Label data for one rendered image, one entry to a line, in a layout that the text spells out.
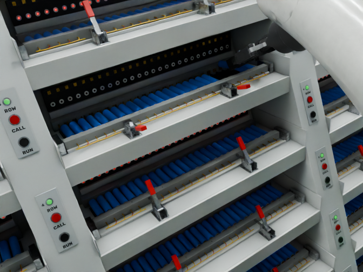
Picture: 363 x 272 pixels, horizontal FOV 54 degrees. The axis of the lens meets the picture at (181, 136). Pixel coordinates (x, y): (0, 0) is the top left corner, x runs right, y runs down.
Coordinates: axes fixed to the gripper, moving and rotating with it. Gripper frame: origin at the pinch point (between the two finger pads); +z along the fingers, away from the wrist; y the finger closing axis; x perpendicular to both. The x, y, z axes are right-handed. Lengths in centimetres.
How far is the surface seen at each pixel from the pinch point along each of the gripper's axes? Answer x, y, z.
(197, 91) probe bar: 3.7, 15.1, -0.3
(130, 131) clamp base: 6.7, 35.6, -4.3
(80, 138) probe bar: 4.2, 44.9, -0.3
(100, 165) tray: 10.9, 43.9, -2.9
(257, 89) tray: 8.6, 1.3, -4.1
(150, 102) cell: 2.1, 25.9, 3.5
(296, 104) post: 16.4, -10.1, -2.6
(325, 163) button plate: 35.5, -15.0, 0.5
